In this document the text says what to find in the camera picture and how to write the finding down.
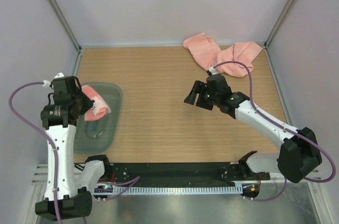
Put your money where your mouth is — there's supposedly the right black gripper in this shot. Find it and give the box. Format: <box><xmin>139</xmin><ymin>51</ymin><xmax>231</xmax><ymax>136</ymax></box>
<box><xmin>184</xmin><ymin>80</ymin><xmax>220</xmax><ymax>111</ymax></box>

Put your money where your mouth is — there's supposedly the pink bunny towel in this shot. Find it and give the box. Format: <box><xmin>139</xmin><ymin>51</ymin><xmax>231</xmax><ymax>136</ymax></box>
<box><xmin>82</xmin><ymin>85</ymin><xmax>111</xmax><ymax>122</ymax></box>

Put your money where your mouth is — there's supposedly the plain pink towel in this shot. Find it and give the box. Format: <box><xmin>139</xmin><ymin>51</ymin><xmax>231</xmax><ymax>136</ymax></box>
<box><xmin>183</xmin><ymin>33</ymin><xmax>262</xmax><ymax>78</ymax></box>

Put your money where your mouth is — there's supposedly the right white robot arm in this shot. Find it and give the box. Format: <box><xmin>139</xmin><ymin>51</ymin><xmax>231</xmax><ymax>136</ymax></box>
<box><xmin>184</xmin><ymin>74</ymin><xmax>322</xmax><ymax>183</ymax></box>

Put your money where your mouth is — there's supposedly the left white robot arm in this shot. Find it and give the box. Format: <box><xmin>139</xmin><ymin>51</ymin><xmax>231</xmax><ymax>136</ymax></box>
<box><xmin>35</xmin><ymin>73</ymin><xmax>112</xmax><ymax>222</ymax></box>

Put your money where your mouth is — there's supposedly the clear glass tray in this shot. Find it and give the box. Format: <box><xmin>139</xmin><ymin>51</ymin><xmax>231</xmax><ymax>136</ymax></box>
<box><xmin>74</xmin><ymin>82</ymin><xmax>122</xmax><ymax>155</ymax></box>

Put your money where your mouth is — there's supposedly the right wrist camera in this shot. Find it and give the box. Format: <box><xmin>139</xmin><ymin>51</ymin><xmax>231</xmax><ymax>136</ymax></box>
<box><xmin>207</xmin><ymin>67</ymin><xmax>217</xmax><ymax>76</ymax></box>

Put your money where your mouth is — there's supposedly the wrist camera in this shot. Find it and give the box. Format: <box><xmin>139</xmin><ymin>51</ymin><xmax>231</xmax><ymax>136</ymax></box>
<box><xmin>207</xmin><ymin>67</ymin><xmax>217</xmax><ymax>76</ymax></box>
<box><xmin>43</xmin><ymin>73</ymin><xmax>65</xmax><ymax>88</ymax></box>

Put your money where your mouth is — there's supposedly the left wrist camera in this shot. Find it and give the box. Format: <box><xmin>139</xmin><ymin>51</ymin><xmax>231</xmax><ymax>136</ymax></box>
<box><xmin>43</xmin><ymin>73</ymin><xmax>65</xmax><ymax>88</ymax></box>

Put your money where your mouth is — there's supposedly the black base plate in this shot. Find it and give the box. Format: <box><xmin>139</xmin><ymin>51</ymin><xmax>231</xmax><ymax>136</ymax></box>
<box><xmin>111</xmin><ymin>162</ymin><xmax>271</xmax><ymax>184</ymax></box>

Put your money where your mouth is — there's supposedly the aluminium front rail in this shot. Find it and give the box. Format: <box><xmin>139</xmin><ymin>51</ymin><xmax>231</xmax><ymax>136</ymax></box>
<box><xmin>31</xmin><ymin>164</ymin><xmax>48</xmax><ymax>185</ymax></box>

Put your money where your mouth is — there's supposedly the white slotted cable duct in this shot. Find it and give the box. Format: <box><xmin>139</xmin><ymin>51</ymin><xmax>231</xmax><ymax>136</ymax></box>
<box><xmin>90</xmin><ymin>184</ymin><xmax>243</xmax><ymax>195</ymax></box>

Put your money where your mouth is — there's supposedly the left aluminium frame post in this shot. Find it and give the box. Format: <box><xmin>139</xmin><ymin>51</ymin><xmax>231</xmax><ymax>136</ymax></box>
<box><xmin>33</xmin><ymin>0</ymin><xmax>82</xmax><ymax>52</ymax></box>

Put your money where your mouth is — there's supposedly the aluminium frame post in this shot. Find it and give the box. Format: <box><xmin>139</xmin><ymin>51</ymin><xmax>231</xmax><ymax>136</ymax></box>
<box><xmin>33</xmin><ymin>0</ymin><xmax>82</xmax><ymax>52</ymax></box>
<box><xmin>263</xmin><ymin>0</ymin><xmax>315</xmax><ymax>50</ymax></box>

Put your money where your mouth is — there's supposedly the right aluminium frame post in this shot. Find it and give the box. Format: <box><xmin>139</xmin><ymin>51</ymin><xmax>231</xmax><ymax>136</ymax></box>
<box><xmin>263</xmin><ymin>0</ymin><xmax>315</xmax><ymax>50</ymax></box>

